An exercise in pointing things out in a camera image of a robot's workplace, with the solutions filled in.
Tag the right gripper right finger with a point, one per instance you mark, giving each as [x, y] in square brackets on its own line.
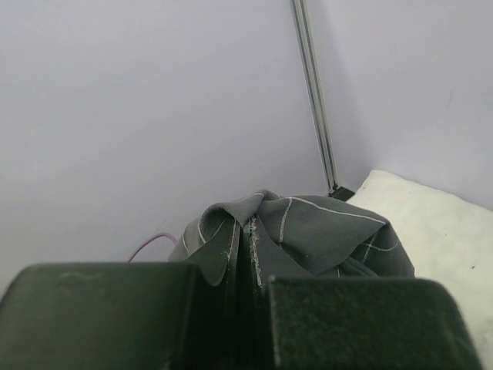
[305, 322]

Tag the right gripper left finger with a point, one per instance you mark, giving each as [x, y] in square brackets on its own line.
[173, 315]

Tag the grey checked pillowcase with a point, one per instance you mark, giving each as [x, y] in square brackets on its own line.
[299, 235]

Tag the white plain pillow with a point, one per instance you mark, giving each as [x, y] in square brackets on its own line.
[448, 240]

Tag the left aluminium frame post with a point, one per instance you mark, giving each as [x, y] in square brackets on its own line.
[315, 93]

